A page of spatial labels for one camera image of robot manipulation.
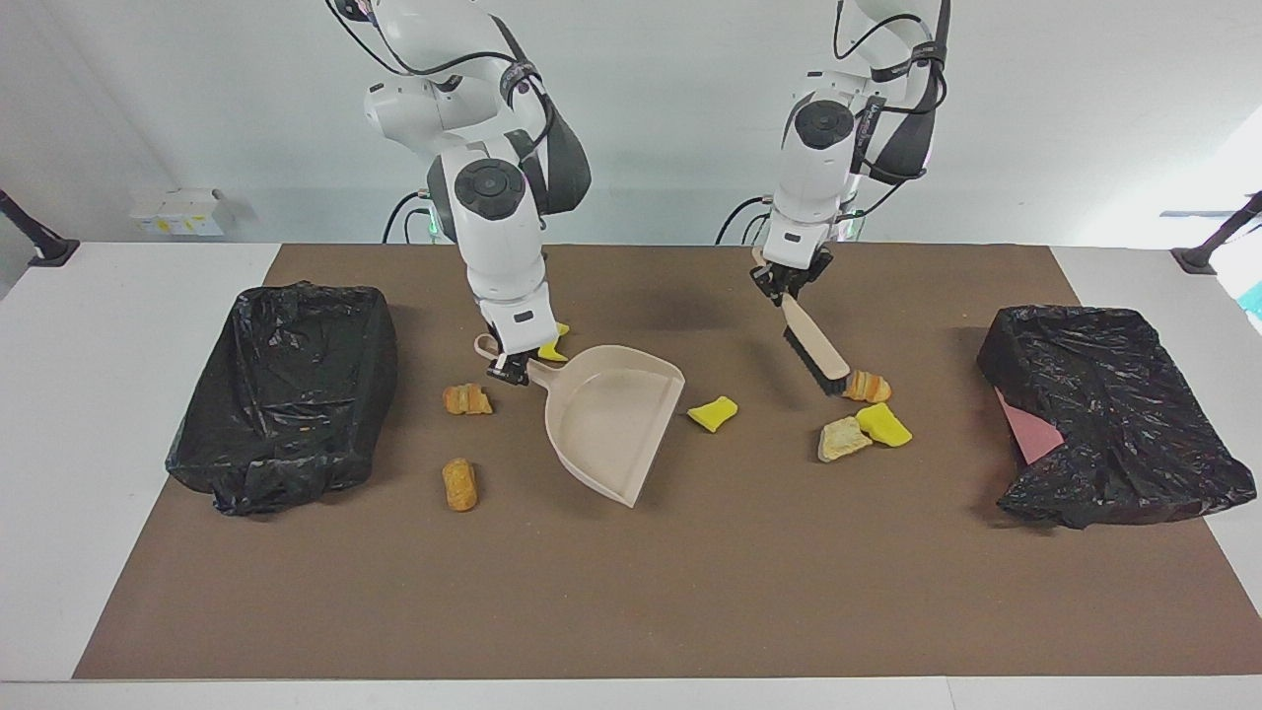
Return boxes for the beige plastic dustpan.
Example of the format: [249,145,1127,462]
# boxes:
[474,333,686,510]

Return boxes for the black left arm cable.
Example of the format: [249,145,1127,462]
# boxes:
[833,0,949,220]

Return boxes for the black stand leg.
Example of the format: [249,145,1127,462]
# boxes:
[1171,190,1262,275]
[0,189,80,268]

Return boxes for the pale toast bread piece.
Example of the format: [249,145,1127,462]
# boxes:
[817,416,875,463]

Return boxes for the brown bread roll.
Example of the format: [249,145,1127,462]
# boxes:
[442,458,479,513]

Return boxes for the yellow sponge chunk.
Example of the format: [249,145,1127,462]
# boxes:
[856,402,913,449]

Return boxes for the beige hand brush black bristles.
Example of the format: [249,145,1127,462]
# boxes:
[753,247,852,398]

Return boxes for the black bag over pink bin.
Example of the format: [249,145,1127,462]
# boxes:
[976,305,1258,531]

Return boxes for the white cardboard box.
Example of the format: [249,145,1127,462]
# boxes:
[129,188,230,238]

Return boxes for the black left arm base cables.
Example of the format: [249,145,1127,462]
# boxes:
[715,195,782,246]

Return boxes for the yellow sponge with green side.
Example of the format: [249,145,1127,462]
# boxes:
[687,395,739,434]

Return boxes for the brown table mat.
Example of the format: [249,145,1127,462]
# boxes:
[72,244,1262,680]

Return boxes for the black right arm base cable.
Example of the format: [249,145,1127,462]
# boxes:
[382,191,435,245]

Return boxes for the pink bin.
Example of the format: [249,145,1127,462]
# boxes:
[994,387,1066,466]

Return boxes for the black bag lined bin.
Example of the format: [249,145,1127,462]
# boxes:
[166,281,399,517]

